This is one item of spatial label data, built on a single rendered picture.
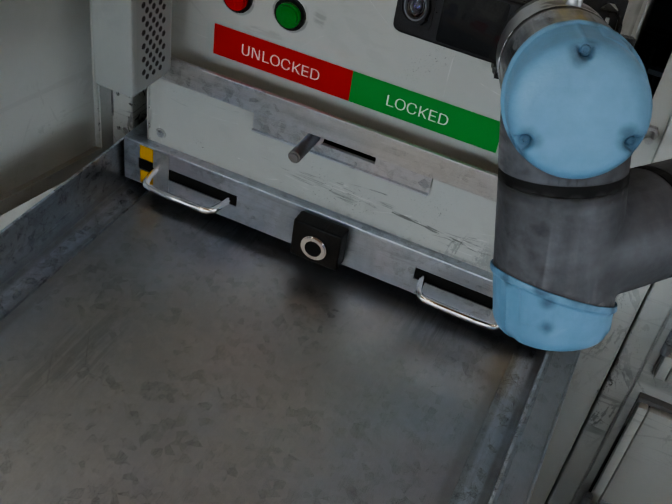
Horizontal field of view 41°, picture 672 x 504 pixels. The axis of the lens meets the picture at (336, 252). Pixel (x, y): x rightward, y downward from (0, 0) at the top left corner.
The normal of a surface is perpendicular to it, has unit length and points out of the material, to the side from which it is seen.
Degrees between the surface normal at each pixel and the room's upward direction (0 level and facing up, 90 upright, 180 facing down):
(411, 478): 0
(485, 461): 0
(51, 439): 0
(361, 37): 90
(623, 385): 90
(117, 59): 90
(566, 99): 75
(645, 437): 90
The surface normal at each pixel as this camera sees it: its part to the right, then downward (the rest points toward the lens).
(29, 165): 0.81, 0.45
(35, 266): 0.13, -0.76
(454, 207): -0.42, 0.54
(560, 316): -0.14, 0.44
